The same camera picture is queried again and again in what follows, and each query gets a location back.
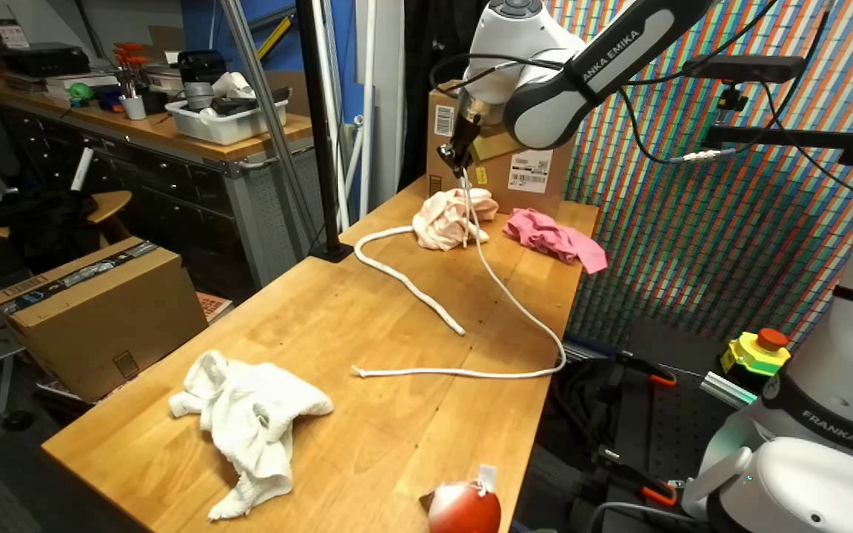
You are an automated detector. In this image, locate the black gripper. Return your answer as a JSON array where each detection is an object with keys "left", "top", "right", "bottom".
[{"left": 442, "top": 102, "right": 494, "bottom": 183}]

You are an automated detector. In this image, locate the large cardboard box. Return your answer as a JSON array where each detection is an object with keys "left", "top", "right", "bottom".
[{"left": 0, "top": 234, "right": 210, "bottom": 407}]

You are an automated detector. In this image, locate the black clamp orange handle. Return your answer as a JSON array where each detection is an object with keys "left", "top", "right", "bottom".
[
  {"left": 592, "top": 447, "right": 686, "bottom": 516},
  {"left": 614, "top": 348, "right": 685, "bottom": 395}
]

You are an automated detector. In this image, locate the thin white rope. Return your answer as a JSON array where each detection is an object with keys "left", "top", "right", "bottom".
[{"left": 349, "top": 174, "right": 572, "bottom": 383}]

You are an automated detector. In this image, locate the black bag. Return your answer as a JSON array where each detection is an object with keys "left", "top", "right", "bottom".
[{"left": 0, "top": 186, "right": 104, "bottom": 279}]

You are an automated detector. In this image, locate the white terry towel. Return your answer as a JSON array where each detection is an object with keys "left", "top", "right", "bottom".
[{"left": 167, "top": 348, "right": 337, "bottom": 524}]

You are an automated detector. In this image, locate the black vertical pole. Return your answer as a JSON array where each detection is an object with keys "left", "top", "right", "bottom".
[{"left": 294, "top": 0, "right": 352, "bottom": 266}]

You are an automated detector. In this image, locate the grey wooden top workbench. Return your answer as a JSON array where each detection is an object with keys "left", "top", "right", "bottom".
[{"left": 0, "top": 86, "right": 318, "bottom": 294}]

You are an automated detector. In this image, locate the thick white braided rope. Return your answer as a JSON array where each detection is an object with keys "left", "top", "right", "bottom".
[{"left": 352, "top": 222, "right": 472, "bottom": 340}]

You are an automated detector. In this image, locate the colourful patterned panel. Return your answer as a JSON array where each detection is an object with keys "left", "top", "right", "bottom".
[{"left": 543, "top": 0, "right": 853, "bottom": 351}]

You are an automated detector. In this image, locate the black kettle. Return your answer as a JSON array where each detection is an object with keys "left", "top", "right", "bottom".
[{"left": 175, "top": 51, "right": 227, "bottom": 102}]

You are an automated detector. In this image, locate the yellow red emergency stop button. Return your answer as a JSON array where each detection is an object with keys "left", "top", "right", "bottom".
[{"left": 719, "top": 325, "right": 794, "bottom": 383}]

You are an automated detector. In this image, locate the white plastic bin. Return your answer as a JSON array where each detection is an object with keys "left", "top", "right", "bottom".
[{"left": 164, "top": 91, "right": 291, "bottom": 148}]

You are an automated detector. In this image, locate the silver metal pole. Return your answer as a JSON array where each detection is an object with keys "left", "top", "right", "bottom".
[{"left": 217, "top": 0, "right": 301, "bottom": 269}]

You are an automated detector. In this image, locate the pink cloth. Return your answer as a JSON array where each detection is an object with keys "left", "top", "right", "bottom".
[{"left": 500, "top": 205, "right": 614, "bottom": 279}]

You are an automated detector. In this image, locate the cardboard box with white label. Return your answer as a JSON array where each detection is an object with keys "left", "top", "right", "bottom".
[{"left": 423, "top": 86, "right": 580, "bottom": 217}]

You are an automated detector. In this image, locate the black stereo camera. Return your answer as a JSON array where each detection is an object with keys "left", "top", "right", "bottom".
[{"left": 686, "top": 53, "right": 808, "bottom": 86}]

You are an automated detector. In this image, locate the orange white object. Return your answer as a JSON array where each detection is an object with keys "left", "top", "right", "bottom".
[{"left": 423, "top": 462, "right": 504, "bottom": 533}]

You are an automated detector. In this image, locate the black hanging cloth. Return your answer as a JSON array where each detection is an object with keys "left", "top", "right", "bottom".
[{"left": 399, "top": 0, "right": 479, "bottom": 189}]

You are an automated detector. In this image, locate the round wooden stool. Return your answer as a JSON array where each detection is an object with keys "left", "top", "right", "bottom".
[{"left": 0, "top": 186, "right": 135, "bottom": 250}]

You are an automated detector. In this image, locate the black case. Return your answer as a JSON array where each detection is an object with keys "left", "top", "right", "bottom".
[{"left": 0, "top": 43, "right": 94, "bottom": 81}]

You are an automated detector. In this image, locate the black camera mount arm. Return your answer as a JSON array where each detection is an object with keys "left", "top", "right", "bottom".
[{"left": 698, "top": 81, "right": 853, "bottom": 171}]

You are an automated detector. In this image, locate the peach cloth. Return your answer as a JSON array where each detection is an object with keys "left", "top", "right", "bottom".
[{"left": 409, "top": 186, "right": 500, "bottom": 256}]

